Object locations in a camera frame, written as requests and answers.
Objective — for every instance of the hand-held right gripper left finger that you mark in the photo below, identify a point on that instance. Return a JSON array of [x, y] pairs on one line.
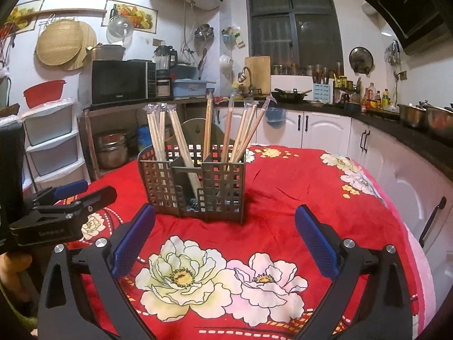
[[132, 241]]

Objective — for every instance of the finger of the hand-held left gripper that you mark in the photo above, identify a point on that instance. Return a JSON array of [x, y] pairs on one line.
[[70, 187], [101, 198]]

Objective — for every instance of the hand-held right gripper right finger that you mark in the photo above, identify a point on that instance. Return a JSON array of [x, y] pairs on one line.
[[316, 241]]

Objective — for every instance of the grey lattice chopstick holder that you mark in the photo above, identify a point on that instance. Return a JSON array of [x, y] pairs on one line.
[[159, 187]]

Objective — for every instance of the group of chopsticks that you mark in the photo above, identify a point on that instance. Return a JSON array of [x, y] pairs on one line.
[[208, 124]]

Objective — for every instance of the hanging metal utensils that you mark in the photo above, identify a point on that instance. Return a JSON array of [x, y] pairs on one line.
[[392, 53]]

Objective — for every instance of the person's left hand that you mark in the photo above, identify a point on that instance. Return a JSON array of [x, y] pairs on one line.
[[14, 269]]

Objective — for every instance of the large stacked steel stockpot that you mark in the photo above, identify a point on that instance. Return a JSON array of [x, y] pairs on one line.
[[110, 150]]

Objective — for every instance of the white plastic drawer tower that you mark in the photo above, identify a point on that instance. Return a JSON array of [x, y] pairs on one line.
[[49, 127]]

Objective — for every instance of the red floral blanket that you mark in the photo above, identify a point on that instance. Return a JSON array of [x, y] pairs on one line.
[[276, 191]]

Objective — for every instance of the blue printed bag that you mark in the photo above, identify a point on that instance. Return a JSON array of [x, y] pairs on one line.
[[143, 138]]

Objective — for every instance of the wooden shelf rack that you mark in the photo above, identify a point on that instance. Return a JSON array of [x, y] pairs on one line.
[[116, 108]]

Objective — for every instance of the red plastic basin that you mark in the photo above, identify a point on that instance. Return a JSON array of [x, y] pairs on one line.
[[44, 94]]

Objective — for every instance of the white kitchen cabinets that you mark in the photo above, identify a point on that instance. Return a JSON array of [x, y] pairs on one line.
[[325, 131]]

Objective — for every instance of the black microwave oven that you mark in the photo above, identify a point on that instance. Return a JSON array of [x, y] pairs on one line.
[[116, 83]]

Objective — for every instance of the blue hanging waste bin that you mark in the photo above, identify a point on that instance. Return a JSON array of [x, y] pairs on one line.
[[275, 118]]

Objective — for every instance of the black kitchen countertop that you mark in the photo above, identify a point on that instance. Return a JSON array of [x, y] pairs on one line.
[[407, 138]]

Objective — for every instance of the grey rectangular container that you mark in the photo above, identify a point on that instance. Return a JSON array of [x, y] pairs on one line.
[[106, 53]]

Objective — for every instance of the grey-blue plastic dish bin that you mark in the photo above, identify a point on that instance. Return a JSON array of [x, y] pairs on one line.
[[191, 90]]

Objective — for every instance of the round bamboo boards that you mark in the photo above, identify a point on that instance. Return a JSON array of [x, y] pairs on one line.
[[58, 42]]

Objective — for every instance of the round wooden board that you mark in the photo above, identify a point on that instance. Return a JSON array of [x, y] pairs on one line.
[[90, 42]]

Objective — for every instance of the black wok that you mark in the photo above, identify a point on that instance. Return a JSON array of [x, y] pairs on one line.
[[290, 95]]

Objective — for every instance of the blue white knife block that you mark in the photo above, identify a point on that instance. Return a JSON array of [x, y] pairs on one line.
[[322, 92]]

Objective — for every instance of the blender with black base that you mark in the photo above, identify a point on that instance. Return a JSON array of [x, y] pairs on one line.
[[163, 60]]

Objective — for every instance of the row of sauce bottles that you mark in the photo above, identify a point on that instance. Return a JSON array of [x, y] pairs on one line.
[[371, 99]]

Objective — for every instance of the steel pot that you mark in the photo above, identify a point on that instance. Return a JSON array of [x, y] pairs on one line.
[[412, 115], [440, 122]]

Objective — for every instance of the clear dome lid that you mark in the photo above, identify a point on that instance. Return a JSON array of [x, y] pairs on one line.
[[120, 30]]

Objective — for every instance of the yellow dish soap bottle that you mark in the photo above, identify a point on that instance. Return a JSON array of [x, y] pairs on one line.
[[237, 88]]

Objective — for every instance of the row of spice jars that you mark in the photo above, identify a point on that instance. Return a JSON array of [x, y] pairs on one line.
[[308, 69]]

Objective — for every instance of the wooden cutting board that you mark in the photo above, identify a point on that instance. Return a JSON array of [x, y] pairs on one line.
[[260, 72]]

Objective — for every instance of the metal kitchen faucet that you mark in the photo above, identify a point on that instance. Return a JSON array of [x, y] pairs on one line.
[[246, 72]]

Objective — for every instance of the hanging dark pot lid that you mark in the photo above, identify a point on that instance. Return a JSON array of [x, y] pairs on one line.
[[361, 60]]

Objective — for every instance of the hanging steel bowls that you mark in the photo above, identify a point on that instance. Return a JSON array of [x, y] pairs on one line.
[[204, 31]]

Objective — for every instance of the dark framed window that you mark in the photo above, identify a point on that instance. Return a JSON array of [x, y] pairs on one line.
[[293, 24]]

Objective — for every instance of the black range hood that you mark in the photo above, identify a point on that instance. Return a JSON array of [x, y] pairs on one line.
[[407, 3]]

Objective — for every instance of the wall socket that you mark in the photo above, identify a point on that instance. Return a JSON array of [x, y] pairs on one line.
[[402, 75], [158, 41]]

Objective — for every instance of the fruit wall poster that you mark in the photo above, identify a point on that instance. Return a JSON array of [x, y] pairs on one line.
[[23, 14], [138, 14]]

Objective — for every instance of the wooden wall rail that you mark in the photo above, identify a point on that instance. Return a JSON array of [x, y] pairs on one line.
[[70, 10]]

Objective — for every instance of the white wall-mounted container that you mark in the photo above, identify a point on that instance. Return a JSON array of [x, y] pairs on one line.
[[225, 62]]

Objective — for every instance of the wall basket with sponges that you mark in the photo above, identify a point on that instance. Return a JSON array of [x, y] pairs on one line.
[[231, 37]]

